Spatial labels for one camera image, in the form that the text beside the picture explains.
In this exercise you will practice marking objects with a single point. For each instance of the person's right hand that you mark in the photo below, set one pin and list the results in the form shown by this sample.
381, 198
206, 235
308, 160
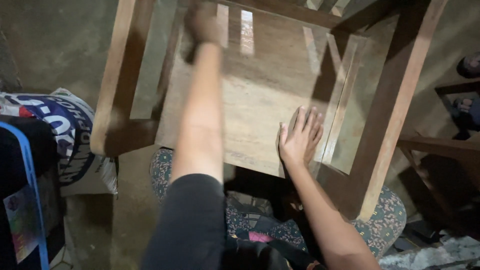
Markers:
298, 142

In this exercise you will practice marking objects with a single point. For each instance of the black bag with blue trim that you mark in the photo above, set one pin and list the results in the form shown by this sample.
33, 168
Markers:
22, 157

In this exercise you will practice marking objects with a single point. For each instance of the grey white mottled cloth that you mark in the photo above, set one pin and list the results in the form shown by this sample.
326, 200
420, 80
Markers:
435, 255

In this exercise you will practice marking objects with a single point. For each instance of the dark wooden furniture frame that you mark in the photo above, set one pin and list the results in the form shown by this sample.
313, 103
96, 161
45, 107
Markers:
438, 165

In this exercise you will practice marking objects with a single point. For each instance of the person's left hand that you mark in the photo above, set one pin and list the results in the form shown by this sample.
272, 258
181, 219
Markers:
202, 24

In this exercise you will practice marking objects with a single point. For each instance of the brown wooden chair frame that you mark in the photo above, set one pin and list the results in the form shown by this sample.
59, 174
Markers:
262, 97

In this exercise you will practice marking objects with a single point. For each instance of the shiny multicoloured card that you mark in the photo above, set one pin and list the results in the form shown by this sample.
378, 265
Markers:
23, 221

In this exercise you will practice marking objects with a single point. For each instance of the person's left fingers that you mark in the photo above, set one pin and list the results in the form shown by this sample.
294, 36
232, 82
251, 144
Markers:
198, 13

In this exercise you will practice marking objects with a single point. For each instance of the person's black sleeve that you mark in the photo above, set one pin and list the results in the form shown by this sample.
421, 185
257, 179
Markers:
187, 228

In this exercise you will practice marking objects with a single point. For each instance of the person's green patterned trousers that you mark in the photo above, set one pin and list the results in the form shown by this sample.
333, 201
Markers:
382, 221

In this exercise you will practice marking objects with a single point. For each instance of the white printed woven sack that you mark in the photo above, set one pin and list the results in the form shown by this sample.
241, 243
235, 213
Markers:
71, 127

